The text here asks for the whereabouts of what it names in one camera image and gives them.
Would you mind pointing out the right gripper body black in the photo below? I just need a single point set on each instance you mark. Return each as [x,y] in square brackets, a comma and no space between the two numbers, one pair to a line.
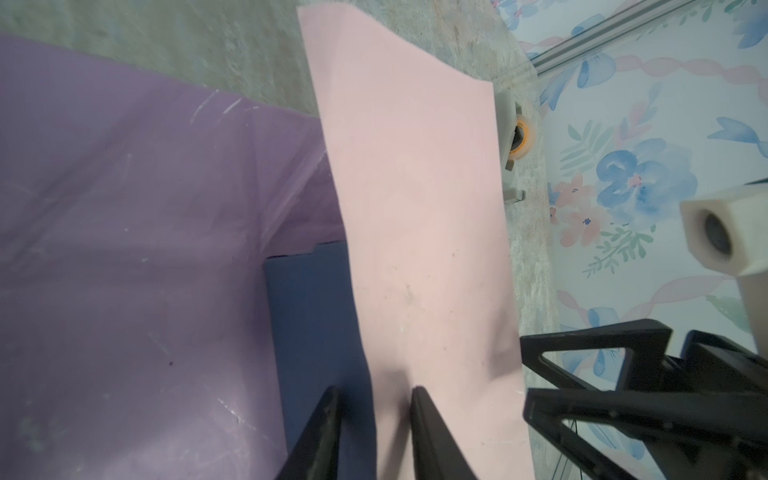
[710,403]

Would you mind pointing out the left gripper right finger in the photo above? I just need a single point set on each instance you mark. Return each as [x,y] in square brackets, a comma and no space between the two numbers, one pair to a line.
[436,454]

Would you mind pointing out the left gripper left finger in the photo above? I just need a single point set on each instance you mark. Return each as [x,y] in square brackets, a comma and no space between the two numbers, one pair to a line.
[316,453]

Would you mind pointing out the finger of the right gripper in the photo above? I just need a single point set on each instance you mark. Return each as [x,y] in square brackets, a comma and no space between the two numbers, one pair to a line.
[601,432]
[594,354]

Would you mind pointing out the dark blue gift box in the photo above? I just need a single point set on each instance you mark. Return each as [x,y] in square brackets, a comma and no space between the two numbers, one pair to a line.
[318,344]

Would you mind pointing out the purple pink wrapping paper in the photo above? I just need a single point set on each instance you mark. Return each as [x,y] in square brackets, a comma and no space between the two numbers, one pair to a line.
[153,153]

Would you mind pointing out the grey tape dispenser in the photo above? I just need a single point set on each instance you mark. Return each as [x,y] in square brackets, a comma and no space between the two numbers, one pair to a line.
[516,136]

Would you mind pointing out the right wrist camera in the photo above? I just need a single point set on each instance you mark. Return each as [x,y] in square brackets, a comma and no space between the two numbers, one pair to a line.
[727,232]

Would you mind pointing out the right aluminium corner post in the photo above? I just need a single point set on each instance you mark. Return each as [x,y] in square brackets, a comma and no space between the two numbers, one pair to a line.
[628,21]

